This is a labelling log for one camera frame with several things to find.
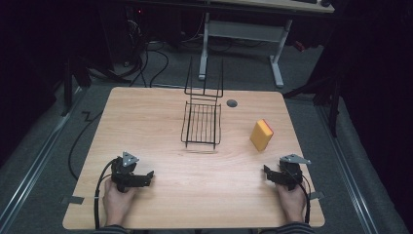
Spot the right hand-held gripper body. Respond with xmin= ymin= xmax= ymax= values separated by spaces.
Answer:
xmin=274 ymin=153 xmax=312 ymax=192

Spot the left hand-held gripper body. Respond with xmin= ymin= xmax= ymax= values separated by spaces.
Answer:
xmin=110 ymin=151 xmax=148 ymax=193

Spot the person's right hand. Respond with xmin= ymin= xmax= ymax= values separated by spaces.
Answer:
xmin=275 ymin=182 xmax=308 ymax=224

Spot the person's left hand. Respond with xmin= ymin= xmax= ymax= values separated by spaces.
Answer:
xmin=102 ymin=177 xmax=138 ymax=227

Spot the yellow sponge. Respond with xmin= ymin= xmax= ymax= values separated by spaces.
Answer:
xmin=248 ymin=118 xmax=275 ymax=153

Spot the black stand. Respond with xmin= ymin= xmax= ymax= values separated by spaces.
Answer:
xmin=282 ymin=63 xmax=343 ymax=138
xmin=59 ymin=54 xmax=94 ymax=117

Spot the black computer tower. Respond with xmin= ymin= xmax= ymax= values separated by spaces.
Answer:
xmin=96 ymin=5 xmax=147 ymax=67

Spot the white-legged wooden desk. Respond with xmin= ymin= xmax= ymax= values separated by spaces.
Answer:
xmin=194 ymin=0 xmax=336 ymax=89

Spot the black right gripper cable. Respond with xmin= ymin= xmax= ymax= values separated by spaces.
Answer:
xmin=291 ymin=174 xmax=313 ymax=225

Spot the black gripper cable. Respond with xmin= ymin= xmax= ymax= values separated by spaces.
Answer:
xmin=94 ymin=158 xmax=119 ymax=230
xmin=291 ymin=174 xmax=313 ymax=225

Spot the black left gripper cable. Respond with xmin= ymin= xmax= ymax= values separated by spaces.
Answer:
xmin=94 ymin=158 xmax=119 ymax=230

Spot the black floor cable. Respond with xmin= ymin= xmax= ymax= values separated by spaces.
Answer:
xmin=67 ymin=110 xmax=104 ymax=181

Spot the metal floor rail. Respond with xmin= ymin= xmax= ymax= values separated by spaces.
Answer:
xmin=315 ymin=102 xmax=381 ymax=234
xmin=0 ymin=85 xmax=86 ymax=232

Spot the black wire rack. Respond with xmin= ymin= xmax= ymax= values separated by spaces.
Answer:
xmin=180 ymin=56 xmax=225 ymax=151

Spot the bundle of black floor cables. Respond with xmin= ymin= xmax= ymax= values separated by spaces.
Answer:
xmin=88 ymin=19 xmax=208 ymax=89

